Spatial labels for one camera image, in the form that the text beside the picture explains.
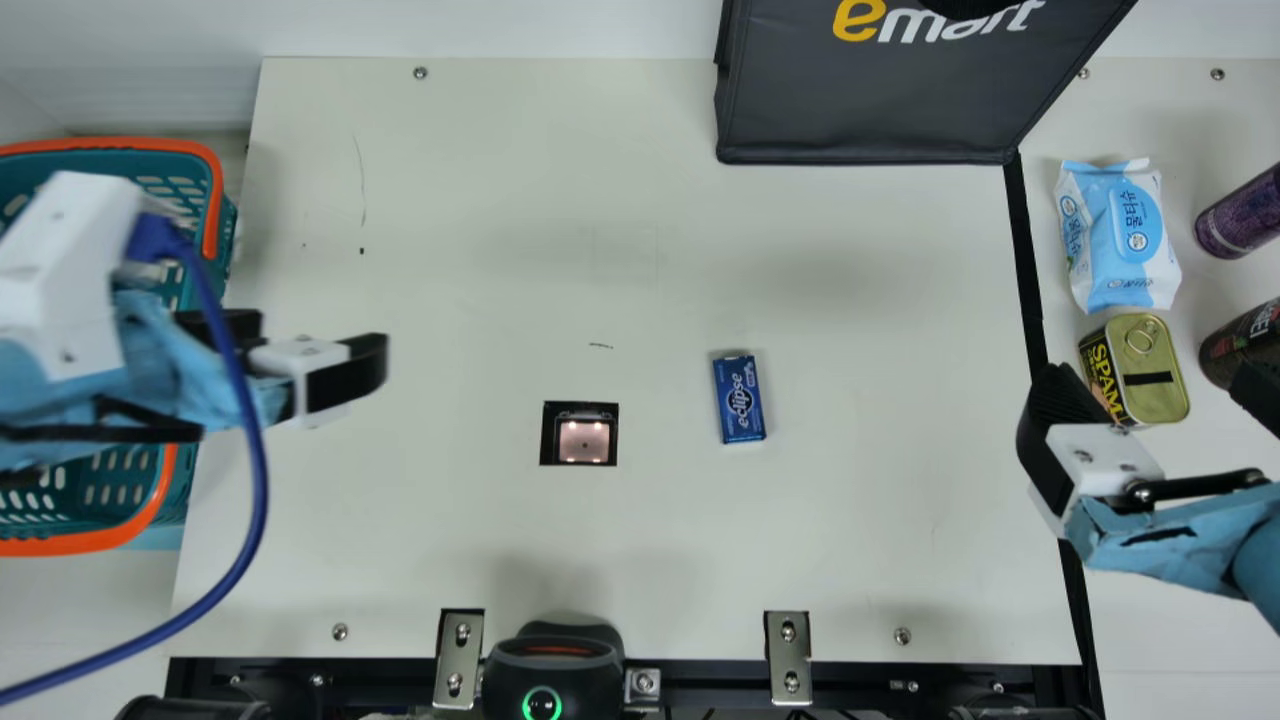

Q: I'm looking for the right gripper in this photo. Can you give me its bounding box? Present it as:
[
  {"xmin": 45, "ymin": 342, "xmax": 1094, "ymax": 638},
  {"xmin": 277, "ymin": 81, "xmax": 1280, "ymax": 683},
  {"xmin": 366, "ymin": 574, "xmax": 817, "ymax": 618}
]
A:
[{"xmin": 1015, "ymin": 358, "xmax": 1280, "ymax": 636}]

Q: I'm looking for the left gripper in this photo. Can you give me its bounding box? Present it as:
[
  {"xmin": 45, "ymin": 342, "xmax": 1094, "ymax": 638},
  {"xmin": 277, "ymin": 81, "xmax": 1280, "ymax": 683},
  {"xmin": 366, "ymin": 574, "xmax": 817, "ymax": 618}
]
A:
[{"xmin": 0, "ymin": 289, "xmax": 389, "ymax": 472}]

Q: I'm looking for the blue box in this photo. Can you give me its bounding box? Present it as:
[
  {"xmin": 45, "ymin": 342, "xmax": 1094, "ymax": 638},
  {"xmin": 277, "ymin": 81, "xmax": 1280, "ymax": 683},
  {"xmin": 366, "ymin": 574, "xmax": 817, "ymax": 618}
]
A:
[{"xmin": 712, "ymin": 353, "xmax": 768, "ymax": 445}]

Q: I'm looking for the teal shopping basket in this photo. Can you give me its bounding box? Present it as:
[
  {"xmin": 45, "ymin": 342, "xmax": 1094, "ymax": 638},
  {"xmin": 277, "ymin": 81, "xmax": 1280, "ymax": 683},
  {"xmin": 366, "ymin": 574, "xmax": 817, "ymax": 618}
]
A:
[{"xmin": 0, "ymin": 137, "xmax": 239, "ymax": 558}]

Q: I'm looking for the rectangular tin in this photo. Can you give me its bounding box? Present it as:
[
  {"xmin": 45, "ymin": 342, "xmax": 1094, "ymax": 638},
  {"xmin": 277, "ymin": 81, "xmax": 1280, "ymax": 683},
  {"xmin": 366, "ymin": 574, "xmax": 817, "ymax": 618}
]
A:
[{"xmin": 1077, "ymin": 312, "xmax": 1191, "ymax": 429}]

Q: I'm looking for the dark coffee bottle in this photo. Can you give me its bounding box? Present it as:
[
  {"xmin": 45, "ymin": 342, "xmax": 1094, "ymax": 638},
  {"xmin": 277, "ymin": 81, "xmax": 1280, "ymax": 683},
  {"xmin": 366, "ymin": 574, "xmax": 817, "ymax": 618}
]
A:
[{"xmin": 1198, "ymin": 296, "xmax": 1280, "ymax": 393}]

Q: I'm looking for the black strip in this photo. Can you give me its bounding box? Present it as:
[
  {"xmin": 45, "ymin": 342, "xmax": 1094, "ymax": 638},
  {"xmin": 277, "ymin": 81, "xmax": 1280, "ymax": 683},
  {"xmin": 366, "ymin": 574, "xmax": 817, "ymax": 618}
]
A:
[{"xmin": 1003, "ymin": 150, "xmax": 1106, "ymax": 720}]

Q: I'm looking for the white and blue wipes pack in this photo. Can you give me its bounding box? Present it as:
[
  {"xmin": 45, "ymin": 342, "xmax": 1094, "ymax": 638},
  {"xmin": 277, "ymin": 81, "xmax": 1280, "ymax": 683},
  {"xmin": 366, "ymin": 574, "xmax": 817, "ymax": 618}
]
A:
[{"xmin": 1053, "ymin": 157, "xmax": 1183, "ymax": 315}]

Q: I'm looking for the purple can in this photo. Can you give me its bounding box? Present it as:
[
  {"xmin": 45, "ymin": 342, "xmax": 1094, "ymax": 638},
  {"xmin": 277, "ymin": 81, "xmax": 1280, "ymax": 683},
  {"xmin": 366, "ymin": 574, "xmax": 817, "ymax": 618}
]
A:
[{"xmin": 1194, "ymin": 160, "xmax": 1280, "ymax": 261}]

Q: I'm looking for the black device with green light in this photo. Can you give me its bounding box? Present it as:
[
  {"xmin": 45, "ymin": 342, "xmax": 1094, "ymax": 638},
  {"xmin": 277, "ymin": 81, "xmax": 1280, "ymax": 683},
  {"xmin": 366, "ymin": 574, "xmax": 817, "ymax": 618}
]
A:
[{"xmin": 482, "ymin": 620, "xmax": 627, "ymax": 720}]

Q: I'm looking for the blue cable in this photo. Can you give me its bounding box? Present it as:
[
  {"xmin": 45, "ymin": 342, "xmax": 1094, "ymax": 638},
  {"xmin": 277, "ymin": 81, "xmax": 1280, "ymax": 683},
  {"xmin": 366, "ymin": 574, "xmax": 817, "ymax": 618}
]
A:
[{"xmin": 0, "ymin": 213, "xmax": 271, "ymax": 707}]

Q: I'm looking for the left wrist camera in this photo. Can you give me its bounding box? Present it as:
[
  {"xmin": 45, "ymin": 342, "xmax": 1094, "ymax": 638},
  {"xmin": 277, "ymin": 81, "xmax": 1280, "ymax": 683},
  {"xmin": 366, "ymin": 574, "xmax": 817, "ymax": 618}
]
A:
[{"xmin": 0, "ymin": 170, "xmax": 163, "ymax": 382}]

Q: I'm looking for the dark grey bag with straps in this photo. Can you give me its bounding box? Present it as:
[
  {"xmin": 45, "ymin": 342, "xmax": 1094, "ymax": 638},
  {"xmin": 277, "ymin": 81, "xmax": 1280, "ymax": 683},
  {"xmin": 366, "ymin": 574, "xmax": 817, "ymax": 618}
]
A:
[{"xmin": 714, "ymin": 0, "xmax": 1139, "ymax": 166}]

